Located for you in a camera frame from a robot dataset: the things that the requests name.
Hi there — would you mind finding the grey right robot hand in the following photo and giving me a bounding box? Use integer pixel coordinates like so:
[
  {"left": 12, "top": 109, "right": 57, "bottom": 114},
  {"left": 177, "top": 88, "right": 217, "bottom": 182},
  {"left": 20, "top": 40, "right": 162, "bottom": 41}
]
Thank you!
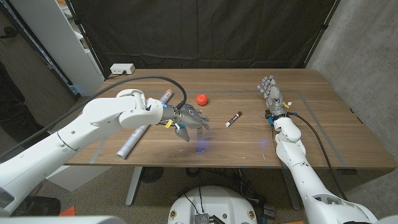
[{"left": 257, "top": 73, "right": 293, "bottom": 118}]

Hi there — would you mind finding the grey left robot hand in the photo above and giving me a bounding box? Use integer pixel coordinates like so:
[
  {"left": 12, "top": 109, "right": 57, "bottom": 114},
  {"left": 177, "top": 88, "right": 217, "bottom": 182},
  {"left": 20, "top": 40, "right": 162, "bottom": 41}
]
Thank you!
[{"left": 161, "top": 102, "right": 211, "bottom": 142}]

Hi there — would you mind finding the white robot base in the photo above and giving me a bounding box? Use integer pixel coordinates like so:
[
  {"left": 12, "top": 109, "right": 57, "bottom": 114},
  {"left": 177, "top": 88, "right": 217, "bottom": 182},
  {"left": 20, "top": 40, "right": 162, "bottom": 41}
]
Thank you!
[{"left": 167, "top": 185, "right": 258, "bottom": 224}]

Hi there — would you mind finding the brown capped whiteboard marker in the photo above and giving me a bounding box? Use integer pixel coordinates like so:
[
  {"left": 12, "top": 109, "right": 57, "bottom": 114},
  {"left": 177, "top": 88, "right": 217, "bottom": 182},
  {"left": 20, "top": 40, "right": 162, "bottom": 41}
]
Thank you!
[{"left": 225, "top": 111, "right": 243, "bottom": 128}]

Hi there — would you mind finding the aluminum foil roll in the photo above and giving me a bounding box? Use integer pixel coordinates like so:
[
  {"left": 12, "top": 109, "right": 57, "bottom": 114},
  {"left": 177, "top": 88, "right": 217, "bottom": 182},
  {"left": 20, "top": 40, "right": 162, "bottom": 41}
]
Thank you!
[{"left": 116, "top": 89, "right": 174, "bottom": 160}]

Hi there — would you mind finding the black round fan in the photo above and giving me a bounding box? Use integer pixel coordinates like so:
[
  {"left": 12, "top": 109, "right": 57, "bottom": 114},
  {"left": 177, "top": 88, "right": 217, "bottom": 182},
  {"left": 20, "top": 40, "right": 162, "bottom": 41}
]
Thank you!
[{"left": 139, "top": 167, "right": 165, "bottom": 184}]

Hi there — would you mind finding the white power strip box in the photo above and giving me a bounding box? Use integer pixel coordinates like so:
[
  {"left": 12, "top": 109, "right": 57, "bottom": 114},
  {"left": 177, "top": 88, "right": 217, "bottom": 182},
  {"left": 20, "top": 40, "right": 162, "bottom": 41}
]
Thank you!
[{"left": 109, "top": 63, "right": 136, "bottom": 75}]

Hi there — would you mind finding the black backdrop stand pole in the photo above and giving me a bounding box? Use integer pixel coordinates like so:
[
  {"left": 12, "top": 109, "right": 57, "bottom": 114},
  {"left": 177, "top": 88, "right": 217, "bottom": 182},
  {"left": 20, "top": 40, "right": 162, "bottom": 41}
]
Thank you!
[
  {"left": 303, "top": 0, "right": 341, "bottom": 68},
  {"left": 63, "top": 0, "right": 108, "bottom": 80}
]

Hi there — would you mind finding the black backdrop curtain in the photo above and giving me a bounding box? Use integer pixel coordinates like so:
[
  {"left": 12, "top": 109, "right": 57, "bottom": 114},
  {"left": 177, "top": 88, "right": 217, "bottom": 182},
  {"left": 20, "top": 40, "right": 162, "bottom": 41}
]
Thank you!
[{"left": 68, "top": 0, "right": 338, "bottom": 78}]

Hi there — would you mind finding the grey table leg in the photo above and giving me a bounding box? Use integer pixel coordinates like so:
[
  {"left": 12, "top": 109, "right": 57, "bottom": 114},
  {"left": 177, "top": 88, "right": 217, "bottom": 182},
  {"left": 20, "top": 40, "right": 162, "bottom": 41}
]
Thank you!
[
  {"left": 125, "top": 167, "right": 143, "bottom": 207},
  {"left": 281, "top": 168, "right": 302, "bottom": 211}
]

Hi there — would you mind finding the orange floor object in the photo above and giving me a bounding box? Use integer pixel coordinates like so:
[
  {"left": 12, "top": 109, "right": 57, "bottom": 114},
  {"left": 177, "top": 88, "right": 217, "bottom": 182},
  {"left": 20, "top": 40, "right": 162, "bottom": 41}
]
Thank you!
[{"left": 58, "top": 205, "right": 76, "bottom": 217}]

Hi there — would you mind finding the white tall cabinet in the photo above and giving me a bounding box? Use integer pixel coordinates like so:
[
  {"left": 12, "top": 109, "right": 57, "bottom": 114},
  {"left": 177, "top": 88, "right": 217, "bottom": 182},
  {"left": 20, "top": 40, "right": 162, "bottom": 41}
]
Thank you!
[{"left": 9, "top": 0, "right": 105, "bottom": 97}]

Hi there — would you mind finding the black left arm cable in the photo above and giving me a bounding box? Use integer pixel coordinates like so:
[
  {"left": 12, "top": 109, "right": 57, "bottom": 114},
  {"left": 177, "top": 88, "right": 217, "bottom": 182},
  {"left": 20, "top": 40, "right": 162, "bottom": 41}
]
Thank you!
[{"left": 0, "top": 75, "right": 187, "bottom": 159}]

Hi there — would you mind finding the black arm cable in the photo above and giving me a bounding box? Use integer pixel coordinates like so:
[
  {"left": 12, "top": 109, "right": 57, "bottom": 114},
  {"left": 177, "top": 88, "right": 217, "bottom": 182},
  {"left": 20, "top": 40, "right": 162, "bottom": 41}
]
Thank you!
[
  {"left": 290, "top": 111, "right": 348, "bottom": 200},
  {"left": 0, "top": 75, "right": 187, "bottom": 159}
]

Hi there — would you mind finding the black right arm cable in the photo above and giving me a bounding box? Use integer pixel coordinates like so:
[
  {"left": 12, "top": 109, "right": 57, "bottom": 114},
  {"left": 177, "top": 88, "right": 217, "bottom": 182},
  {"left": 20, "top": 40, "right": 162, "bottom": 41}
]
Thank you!
[{"left": 290, "top": 111, "right": 348, "bottom": 200}]

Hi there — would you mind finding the black door handle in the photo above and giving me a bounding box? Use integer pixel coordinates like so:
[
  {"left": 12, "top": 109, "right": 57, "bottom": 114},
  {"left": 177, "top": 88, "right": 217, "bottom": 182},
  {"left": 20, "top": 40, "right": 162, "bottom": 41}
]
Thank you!
[{"left": 0, "top": 26, "right": 19, "bottom": 40}]

